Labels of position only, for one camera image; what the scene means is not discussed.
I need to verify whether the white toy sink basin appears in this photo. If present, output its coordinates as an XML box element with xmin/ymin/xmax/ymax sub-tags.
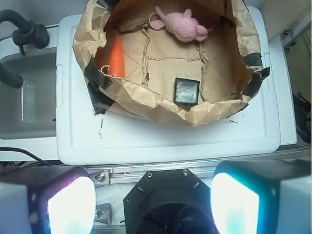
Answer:
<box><xmin>0</xmin><ymin>48</ymin><xmax>57</xmax><ymax>140</ymax></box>

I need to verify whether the white plastic bin lid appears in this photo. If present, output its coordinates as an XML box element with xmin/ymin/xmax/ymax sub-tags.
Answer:
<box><xmin>56</xmin><ymin>15</ymin><xmax>281</xmax><ymax>165</ymax></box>

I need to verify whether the orange toy carrot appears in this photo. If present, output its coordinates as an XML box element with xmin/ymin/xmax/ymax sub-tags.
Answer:
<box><xmin>109</xmin><ymin>35</ymin><xmax>124</xmax><ymax>78</ymax></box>

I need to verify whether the aluminium frame rail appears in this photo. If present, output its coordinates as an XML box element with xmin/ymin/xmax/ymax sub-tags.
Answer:
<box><xmin>85</xmin><ymin>160</ymin><xmax>312</xmax><ymax>188</ymax></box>

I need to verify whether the black cable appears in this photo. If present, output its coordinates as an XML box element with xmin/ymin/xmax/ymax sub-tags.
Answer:
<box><xmin>0</xmin><ymin>147</ymin><xmax>57</xmax><ymax>167</ymax></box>

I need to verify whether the brown paper bag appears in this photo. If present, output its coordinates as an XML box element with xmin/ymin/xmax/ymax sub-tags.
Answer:
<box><xmin>73</xmin><ymin>0</ymin><xmax>270</xmax><ymax>127</ymax></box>

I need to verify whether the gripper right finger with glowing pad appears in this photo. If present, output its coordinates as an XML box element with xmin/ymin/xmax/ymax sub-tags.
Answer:
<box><xmin>210</xmin><ymin>159</ymin><xmax>312</xmax><ymax>234</ymax></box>

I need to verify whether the black octagonal mount plate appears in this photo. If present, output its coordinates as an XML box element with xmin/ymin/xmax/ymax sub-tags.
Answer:
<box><xmin>123</xmin><ymin>179</ymin><xmax>218</xmax><ymax>234</ymax></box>

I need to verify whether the pink plush mouse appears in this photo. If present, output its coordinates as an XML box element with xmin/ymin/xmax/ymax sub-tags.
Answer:
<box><xmin>149</xmin><ymin>6</ymin><xmax>212</xmax><ymax>42</ymax></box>

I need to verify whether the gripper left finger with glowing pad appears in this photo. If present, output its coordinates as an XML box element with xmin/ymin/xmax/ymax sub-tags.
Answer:
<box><xmin>0</xmin><ymin>166</ymin><xmax>96</xmax><ymax>234</ymax></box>

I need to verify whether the small black box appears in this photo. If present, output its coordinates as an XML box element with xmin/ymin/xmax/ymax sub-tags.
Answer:
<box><xmin>174</xmin><ymin>78</ymin><xmax>200</xmax><ymax>106</ymax></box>

